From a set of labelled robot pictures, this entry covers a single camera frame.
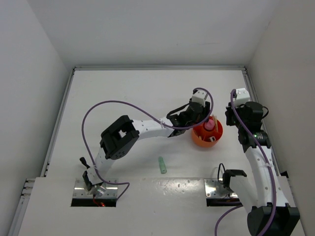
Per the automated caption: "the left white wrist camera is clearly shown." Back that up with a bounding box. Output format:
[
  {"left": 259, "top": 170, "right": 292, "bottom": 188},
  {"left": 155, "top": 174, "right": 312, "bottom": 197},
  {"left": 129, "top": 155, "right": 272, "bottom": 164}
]
[{"left": 191, "top": 89, "right": 208, "bottom": 107}]

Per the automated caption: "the pink capped clear tube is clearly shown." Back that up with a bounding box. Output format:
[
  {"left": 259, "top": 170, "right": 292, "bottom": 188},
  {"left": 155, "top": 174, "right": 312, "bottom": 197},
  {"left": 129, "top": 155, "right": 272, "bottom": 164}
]
[{"left": 204, "top": 119, "right": 215, "bottom": 131}]

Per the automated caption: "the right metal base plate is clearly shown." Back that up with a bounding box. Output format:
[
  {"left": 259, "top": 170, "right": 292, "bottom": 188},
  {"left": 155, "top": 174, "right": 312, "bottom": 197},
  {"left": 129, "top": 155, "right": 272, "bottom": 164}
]
[{"left": 204, "top": 178, "right": 238, "bottom": 199}]

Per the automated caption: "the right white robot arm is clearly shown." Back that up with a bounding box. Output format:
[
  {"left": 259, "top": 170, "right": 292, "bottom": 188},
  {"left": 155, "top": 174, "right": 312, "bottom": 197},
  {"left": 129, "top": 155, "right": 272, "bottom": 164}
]
[{"left": 223, "top": 99, "right": 300, "bottom": 236}]

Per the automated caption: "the orange round desk organizer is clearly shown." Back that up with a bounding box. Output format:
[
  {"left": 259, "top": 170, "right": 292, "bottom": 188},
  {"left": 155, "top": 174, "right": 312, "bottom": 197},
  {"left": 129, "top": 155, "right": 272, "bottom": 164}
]
[{"left": 191, "top": 116, "right": 223, "bottom": 148}]

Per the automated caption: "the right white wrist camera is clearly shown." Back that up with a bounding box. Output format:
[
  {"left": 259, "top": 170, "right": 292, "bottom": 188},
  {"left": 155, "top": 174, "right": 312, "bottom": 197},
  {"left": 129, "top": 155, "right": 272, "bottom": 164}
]
[{"left": 231, "top": 88, "right": 251, "bottom": 107}]

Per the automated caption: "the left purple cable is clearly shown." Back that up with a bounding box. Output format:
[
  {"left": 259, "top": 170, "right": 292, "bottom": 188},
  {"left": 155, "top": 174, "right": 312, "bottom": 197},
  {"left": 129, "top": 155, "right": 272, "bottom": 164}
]
[{"left": 81, "top": 87, "right": 214, "bottom": 200}]

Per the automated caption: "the metal base plate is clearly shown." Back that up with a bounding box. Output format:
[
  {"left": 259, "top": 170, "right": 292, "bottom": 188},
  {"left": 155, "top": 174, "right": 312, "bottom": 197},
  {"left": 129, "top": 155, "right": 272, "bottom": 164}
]
[
  {"left": 72, "top": 179, "right": 118, "bottom": 199},
  {"left": 204, "top": 178, "right": 238, "bottom": 199}
]

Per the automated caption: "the aluminium table frame rail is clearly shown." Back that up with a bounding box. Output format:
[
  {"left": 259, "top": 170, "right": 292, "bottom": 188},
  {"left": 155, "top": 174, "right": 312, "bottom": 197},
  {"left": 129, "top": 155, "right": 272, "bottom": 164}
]
[{"left": 7, "top": 65, "right": 279, "bottom": 236}]

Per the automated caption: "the green correction tape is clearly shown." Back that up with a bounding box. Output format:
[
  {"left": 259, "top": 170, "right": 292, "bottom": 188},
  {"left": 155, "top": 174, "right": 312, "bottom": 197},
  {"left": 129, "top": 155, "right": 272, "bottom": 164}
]
[{"left": 158, "top": 156, "right": 167, "bottom": 174}]

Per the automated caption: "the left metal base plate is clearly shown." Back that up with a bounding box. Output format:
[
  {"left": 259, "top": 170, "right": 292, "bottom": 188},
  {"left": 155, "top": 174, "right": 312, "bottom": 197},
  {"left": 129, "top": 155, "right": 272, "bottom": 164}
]
[{"left": 72, "top": 179, "right": 118, "bottom": 199}]

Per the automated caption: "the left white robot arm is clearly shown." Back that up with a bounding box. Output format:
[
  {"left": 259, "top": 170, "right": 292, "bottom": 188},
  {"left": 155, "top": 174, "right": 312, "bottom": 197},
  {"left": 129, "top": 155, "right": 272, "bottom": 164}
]
[{"left": 83, "top": 98, "right": 213, "bottom": 194}]

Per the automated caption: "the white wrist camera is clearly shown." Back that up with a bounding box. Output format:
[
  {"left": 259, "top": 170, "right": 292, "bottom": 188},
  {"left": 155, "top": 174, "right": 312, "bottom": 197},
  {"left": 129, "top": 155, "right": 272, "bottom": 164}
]
[
  {"left": 191, "top": 89, "right": 208, "bottom": 107},
  {"left": 231, "top": 88, "right": 251, "bottom": 107}
]

